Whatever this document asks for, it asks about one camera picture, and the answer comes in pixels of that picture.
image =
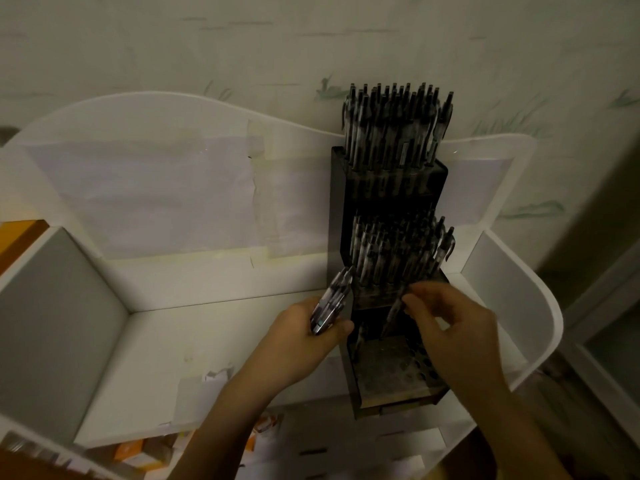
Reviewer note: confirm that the person's left hand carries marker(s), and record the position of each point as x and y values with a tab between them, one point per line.
295	344

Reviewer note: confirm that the person's right hand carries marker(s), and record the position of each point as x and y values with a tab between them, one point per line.
460	339

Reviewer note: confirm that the bunch of black pens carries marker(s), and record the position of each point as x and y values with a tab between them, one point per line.
332	299

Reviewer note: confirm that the black gel pen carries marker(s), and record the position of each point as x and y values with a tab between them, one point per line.
358	339
395	309

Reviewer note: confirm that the black tiered pen holder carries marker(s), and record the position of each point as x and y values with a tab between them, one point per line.
337	219

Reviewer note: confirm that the row of black pens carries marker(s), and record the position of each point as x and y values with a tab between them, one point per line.
395	124

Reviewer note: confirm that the person's left forearm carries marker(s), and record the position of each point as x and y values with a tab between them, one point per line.
215	434

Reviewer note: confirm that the person's right forearm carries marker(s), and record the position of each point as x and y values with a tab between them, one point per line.
520	444

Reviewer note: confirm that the white curved-back shelf unit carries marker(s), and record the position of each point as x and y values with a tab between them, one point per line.
175	344

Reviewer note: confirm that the grey door frame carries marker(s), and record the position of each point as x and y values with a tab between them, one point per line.
595	354

